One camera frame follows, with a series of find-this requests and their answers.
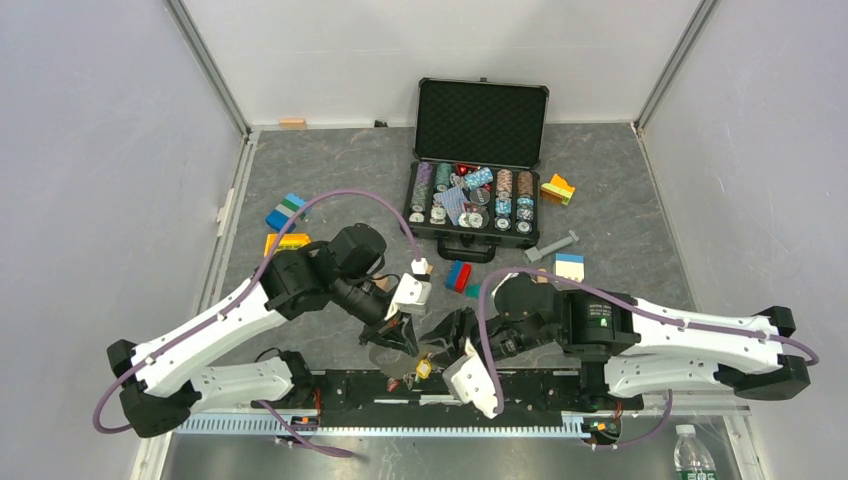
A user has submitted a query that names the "yellow key tag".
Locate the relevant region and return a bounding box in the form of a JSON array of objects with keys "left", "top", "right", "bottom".
[{"left": 415, "top": 358, "right": 433, "bottom": 381}]

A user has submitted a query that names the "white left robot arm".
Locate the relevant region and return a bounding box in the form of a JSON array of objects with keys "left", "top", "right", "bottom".
[{"left": 107, "top": 223, "right": 431, "bottom": 438}]

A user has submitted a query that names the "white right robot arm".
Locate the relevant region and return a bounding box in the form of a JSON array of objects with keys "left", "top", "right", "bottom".
[{"left": 421, "top": 273, "right": 813, "bottom": 408}]

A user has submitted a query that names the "teal flat piece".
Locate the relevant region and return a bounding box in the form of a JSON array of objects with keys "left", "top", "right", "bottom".
[{"left": 465, "top": 284, "right": 481, "bottom": 299}]

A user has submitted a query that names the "blue red brick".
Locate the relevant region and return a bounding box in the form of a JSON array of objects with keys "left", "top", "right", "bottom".
[{"left": 444, "top": 260, "right": 472, "bottom": 293}]

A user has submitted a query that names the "grey plastic bolt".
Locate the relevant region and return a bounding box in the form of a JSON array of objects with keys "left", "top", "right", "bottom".
[{"left": 523, "top": 230, "right": 579, "bottom": 265}]

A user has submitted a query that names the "blue white brick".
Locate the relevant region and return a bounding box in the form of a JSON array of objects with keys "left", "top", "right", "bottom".
[{"left": 554, "top": 253, "right": 585, "bottom": 283}]

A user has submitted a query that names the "yellow window brick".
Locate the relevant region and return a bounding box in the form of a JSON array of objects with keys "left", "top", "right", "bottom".
[{"left": 263, "top": 233, "right": 312, "bottom": 256}]

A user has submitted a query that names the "black poker chip case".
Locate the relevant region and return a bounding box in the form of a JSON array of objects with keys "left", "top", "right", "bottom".
[{"left": 402, "top": 78, "right": 550, "bottom": 263}]

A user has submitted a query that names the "blue grey green brick stack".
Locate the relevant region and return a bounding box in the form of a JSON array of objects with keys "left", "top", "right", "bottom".
[{"left": 265, "top": 193, "right": 306, "bottom": 232}]

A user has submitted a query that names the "yellow orange brick pile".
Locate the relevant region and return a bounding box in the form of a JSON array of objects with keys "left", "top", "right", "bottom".
[{"left": 540, "top": 174, "right": 576, "bottom": 206}]

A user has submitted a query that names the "plastic water bottle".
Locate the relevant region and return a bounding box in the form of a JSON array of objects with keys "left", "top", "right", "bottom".
[{"left": 674, "top": 424, "right": 718, "bottom": 480}]

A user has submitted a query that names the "wooden block on ledge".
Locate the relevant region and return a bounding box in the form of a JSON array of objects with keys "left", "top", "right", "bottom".
[{"left": 278, "top": 118, "right": 307, "bottom": 130}]

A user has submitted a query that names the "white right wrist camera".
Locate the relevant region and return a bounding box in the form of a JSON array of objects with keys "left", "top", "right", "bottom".
[{"left": 442, "top": 339, "right": 498, "bottom": 419}]

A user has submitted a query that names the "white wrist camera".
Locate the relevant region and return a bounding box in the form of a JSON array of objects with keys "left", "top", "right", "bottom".
[
  {"left": 442, "top": 339, "right": 498, "bottom": 419},
  {"left": 384, "top": 257, "right": 432, "bottom": 320}
]

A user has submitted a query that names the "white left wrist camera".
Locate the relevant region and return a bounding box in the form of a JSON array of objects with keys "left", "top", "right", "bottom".
[{"left": 384, "top": 257, "right": 432, "bottom": 320}]

